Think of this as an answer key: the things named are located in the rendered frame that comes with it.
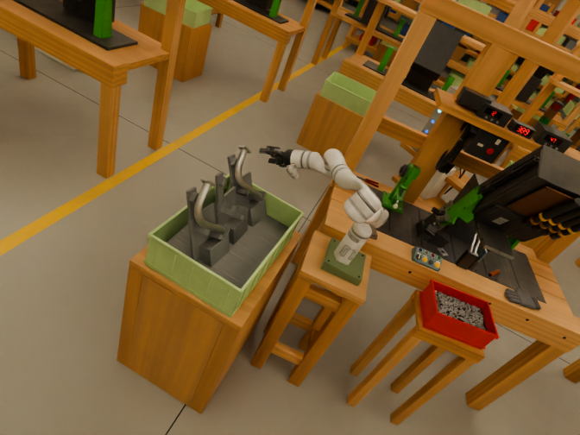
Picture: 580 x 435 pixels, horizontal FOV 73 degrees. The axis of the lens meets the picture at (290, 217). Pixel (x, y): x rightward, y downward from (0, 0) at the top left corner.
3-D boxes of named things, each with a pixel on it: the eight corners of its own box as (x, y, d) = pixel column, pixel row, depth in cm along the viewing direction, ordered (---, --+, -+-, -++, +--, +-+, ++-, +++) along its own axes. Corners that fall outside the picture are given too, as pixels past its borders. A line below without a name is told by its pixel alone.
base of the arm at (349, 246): (350, 267, 181) (369, 242, 171) (332, 259, 180) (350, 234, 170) (351, 253, 188) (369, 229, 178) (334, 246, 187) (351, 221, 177)
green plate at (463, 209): (459, 230, 209) (492, 206, 197) (448, 221, 208) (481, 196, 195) (457, 218, 218) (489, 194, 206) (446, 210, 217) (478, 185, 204)
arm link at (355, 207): (355, 226, 123) (366, 229, 147) (379, 207, 121) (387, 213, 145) (337, 204, 125) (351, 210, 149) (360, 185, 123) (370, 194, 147)
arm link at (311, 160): (311, 167, 163) (308, 148, 158) (345, 171, 156) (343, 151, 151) (304, 175, 158) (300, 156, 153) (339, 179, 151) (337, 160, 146)
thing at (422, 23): (549, 263, 252) (693, 135, 193) (337, 171, 247) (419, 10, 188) (545, 255, 259) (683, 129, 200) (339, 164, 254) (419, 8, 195)
